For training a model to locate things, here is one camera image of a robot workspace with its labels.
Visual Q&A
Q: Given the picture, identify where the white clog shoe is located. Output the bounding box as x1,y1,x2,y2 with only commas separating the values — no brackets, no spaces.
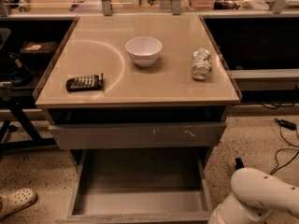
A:
0,188,36,218

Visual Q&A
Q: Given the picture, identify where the grey drawer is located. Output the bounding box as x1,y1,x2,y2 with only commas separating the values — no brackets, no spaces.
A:
57,148,213,224
47,106,227,149

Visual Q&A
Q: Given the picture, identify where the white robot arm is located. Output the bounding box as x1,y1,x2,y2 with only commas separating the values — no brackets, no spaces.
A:
207,168,299,224

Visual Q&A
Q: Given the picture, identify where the grey drawer cabinet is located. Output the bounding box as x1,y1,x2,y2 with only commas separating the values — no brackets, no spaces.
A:
32,13,243,224

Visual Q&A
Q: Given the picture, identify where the crushed silver can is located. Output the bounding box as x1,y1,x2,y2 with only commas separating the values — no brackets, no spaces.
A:
192,48,212,80

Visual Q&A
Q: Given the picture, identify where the white bowl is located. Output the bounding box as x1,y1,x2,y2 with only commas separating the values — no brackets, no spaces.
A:
125,36,163,67

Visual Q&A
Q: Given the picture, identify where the dark box on shelf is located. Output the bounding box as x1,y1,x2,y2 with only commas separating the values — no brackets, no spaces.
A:
20,41,58,59

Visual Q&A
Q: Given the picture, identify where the grey top drawer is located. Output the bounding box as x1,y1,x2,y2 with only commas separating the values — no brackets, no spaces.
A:
47,106,227,149

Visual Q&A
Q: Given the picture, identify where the black floor bar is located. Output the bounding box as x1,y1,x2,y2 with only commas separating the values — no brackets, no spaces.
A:
235,158,245,170

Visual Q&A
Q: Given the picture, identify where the black calculator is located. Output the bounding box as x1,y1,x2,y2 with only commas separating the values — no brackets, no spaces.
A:
65,74,104,92

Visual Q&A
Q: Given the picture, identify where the black floor cable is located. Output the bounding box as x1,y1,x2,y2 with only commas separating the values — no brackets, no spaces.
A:
269,126,299,176

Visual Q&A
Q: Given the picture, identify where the black power adapter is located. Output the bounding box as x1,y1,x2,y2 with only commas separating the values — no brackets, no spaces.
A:
275,118,296,131

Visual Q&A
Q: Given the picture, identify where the black table leg frame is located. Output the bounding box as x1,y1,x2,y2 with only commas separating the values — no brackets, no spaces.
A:
0,92,56,152

